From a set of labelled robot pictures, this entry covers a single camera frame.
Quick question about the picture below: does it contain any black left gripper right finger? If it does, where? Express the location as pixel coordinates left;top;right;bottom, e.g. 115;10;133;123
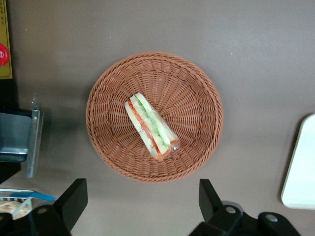
189;178;302;236

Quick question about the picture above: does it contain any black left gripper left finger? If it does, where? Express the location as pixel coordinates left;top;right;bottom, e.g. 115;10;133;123
0;178;89;236

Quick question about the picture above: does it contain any triangle sandwich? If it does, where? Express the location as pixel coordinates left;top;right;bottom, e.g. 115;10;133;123
124;92;181;162

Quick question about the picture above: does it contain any cream plastic tray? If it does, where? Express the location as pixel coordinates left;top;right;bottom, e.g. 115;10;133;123
281;113;315;210

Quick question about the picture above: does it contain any round brown wicker basket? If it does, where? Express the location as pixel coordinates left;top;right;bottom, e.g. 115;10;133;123
85;51;224;183

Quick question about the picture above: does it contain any cracker snack pack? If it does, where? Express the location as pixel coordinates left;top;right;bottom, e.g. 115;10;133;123
0;200;31;219

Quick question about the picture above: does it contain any clear plastic container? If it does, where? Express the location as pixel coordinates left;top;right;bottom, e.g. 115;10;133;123
0;112;33;163

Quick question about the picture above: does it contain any red emergency stop button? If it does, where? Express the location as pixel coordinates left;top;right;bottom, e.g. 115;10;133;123
0;43;10;66

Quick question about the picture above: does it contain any black yellow control box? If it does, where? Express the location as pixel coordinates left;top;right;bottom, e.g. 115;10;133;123
0;0;20;111

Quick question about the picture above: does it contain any metal wire snack rack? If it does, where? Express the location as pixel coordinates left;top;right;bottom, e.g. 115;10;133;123
0;188;57;221

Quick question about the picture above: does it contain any aluminium bracket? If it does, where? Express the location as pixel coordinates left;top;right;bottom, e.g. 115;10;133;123
25;94;44;178

